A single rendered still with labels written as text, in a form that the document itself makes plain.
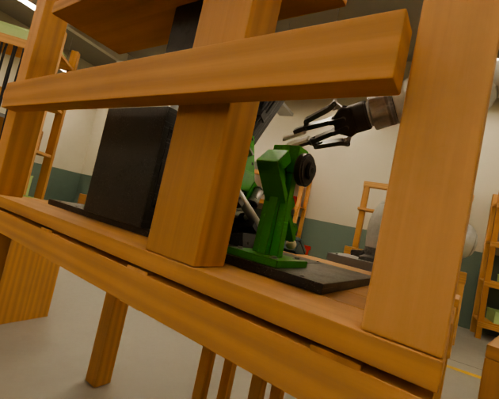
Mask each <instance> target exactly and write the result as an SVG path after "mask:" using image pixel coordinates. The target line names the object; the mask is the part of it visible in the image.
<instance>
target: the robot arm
mask: <svg viewBox="0 0 499 399"><path fill-rule="evenodd" d="M408 80H409V78H407V79H405V80H403V82H402V89H401V93H400V95H398V96H380V97H368V101H367V102H366V101H360V102H357V103H355V104H351V105H349V106H345V105H343V106H341V105H340V104H338V103H337V100H336V99H334V100H332V102H331V103H330V104H329V105H327V106H326V107H324V108H322V109H320V110H318V111H317V112H314V113H313V114H311V115H309V116H307V117H306V118H305V120H304V121H303V122H304V125H303V126H300V127H297V128H295V129H294V130H293V132H292V133H290V134H287V135H285V136H284V137H283V138H282V140H283V141H286V140H289V139H293V138H295V137H298V136H300V135H305V134H306V133H307V131H309V130H312V129H315V128H319V127H324V126H328V125H333V126H334V127H333V128H332V129H330V130H328V131H325V132H323V133H321V134H319V135H316V136H313V137H311V138H310V136H309V135H308V136H305V137H302V138H300V139H296V140H293V141H290V142H288V143H287V145H293V146H297V145H299V146H307V145H310V146H313V147H314V149H316V150H317V149H322V148H327V147H333V146H350V142H351V138H352V137H353V136H354V135H355V134H356V133H360V132H362V131H367V130H370V129H372V126H374V127H375V129H376V130H379V129H382V128H385V127H389V126H392V125H396V124H399V123H400V121H401V117H402V109H403V105H404V100H405V96H406V88H407V84H408ZM497 98H499V59H497V63H496V68H495V73H494V77H493V86H492V90H491V95H490V100H489V108H488V110H489V109H490V108H491V107H492V105H493V103H494V101H495V100H496V99H497ZM336 109H338V111H337V112H336V114H335V115H334V116H331V117H330V118H327V119H324V120H318V121H314V122H311V121H313V120H316V119H317V118H319V117H321V116H323V115H325V114H326V113H328V112H330V111H331V110H333V111H335V110H336ZM310 122H311V123H310ZM339 134H340V135H345V136H346V137H344V138H340V139H331V140H326V141H322V140H323V139H327V138H329V137H331V136H335V135H339ZM319 141H320V142H319ZM384 204H385V201H382V202H381V203H380V204H379V205H378V206H377V208H376V209H375V210H374V212H373V213H372V215H371V218H370V220H369V223H368V229H367V234H366V242H365V247H364V249H362V250H357V249H352V250H351V254H352V255H354V256H356V257H359V258H358V259H361V260H366V261H371V262H374V258H375V250H376V246H377V241H378V237H379V229H380V225H381V221H382V216H383V208H384ZM477 243H478V235H477V233H476V230H475V229H474V227H473V226H472V225H468V227H467V235H466V240H465V245H464V250H463V258H466V257H468V256H471V255H472V254H473V252H474V251H475V249H476V246H477ZM366 246H367V247H366Z"/></svg>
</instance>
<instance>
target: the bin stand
mask: <svg viewBox="0 0 499 399"><path fill-rule="evenodd" d="M215 355H216V353H214V352H213V351H211V350H209V349H207V348H205V347H204V346H203V348H202V352H201V356H200V362H199V366H198V370H197V374H196V381H195V385H194V388H193V392H192V399H207V395H208V388H209V384H210V381H211V373H212V370H213V366H214V362H215ZM236 367H237V365H236V364H234V363H232V362H231V361H229V360H227V359H225V360H224V364H223V371H222V375H221V379H220V383H219V390H218V393H217V398H216V399H230V394H231V390H232V386H233V381H234V375H235V371H236ZM266 386H267V382H266V381H264V380H263V379H261V378H259V377H257V376H256V375H254V374H253V376H252V379H251V383H250V388H249V395H248V398H247V399H264V396H265V389H266ZM269 399H284V391H283V390H281V389H278V388H277V387H275V386H273V385H272V387H271V391H270V395H269Z"/></svg>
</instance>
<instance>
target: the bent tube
mask: <svg viewBox="0 0 499 399"><path fill-rule="evenodd" d="M249 156H253V151H252V150H251V148H250V147H249V154H248V157H249ZM239 197H241V199H242V201H243V203H244V204H243V206H242V207H241V209H242V210H243V212H244V213H245V215H246V217H247V218H248V219H249V221H250V222H255V223H256V224H257V227H258V224H259V221H260V219H259V218H258V216H257V214H256V213H255V211H254V209H253V208H252V207H251V205H250V203H249V201H248V200H247V198H246V197H245V195H244V194H243V192H242V190H240V194H239Z"/></svg>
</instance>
